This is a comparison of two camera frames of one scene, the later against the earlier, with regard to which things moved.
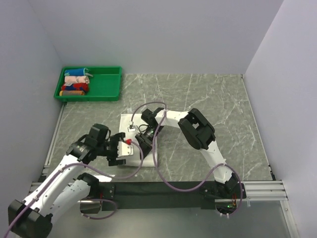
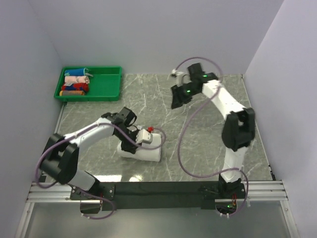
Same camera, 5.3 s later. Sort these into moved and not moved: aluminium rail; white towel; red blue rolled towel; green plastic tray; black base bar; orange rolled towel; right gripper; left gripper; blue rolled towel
Moved: right gripper; white towel; left gripper
Not moved: green plastic tray; blue rolled towel; black base bar; red blue rolled towel; aluminium rail; orange rolled towel
